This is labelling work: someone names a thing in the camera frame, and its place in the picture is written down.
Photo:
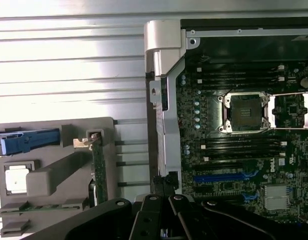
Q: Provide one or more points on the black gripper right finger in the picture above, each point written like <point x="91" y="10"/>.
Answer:
<point x="183" y="220"/>

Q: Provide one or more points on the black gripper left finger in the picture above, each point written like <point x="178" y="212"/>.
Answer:
<point x="148" y="220"/>

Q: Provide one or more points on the blue expansion slot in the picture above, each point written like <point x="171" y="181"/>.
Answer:
<point x="218" y="177"/>

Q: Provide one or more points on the black expansion slot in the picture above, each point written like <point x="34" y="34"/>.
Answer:
<point x="218" y="167"/>

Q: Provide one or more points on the silver chipset heatsink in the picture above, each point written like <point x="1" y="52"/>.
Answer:
<point x="276" y="197"/>

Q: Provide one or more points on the black RAM slot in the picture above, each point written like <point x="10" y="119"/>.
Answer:
<point x="243" y="145"/>
<point x="243" y="70"/>
<point x="243" y="80"/>

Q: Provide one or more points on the black open PC case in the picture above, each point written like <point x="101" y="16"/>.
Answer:
<point x="168" y="125"/>

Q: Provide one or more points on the gray parts rack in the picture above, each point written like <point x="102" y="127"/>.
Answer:
<point x="56" y="180"/>

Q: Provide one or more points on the green RAM stick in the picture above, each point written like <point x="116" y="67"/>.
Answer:
<point x="44" y="207"/>

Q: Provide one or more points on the CPU socket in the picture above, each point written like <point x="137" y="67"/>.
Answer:
<point x="243" y="112"/>

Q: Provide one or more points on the green motherboard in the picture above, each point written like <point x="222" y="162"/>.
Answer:
<point x="301" y="150"/>

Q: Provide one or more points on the silver CPU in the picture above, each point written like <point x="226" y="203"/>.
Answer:
<point x="16" y="180"/>

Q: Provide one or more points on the hard disk in blue carrier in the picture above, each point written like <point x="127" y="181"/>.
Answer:
<point x="31" y="145"/>

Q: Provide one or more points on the silver socket cover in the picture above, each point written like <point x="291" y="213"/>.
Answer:
<point x="291" y="110"/>

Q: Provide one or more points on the silver coin cell battery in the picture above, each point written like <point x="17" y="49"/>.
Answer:
<point x="306" y="82"/>

